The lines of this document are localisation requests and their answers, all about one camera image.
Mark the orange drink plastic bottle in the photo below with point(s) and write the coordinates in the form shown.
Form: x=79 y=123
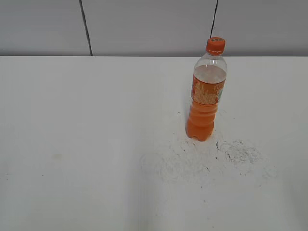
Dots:
x=209 y=76

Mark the orange bottle cap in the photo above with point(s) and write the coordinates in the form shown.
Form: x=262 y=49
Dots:
x=215 y=46

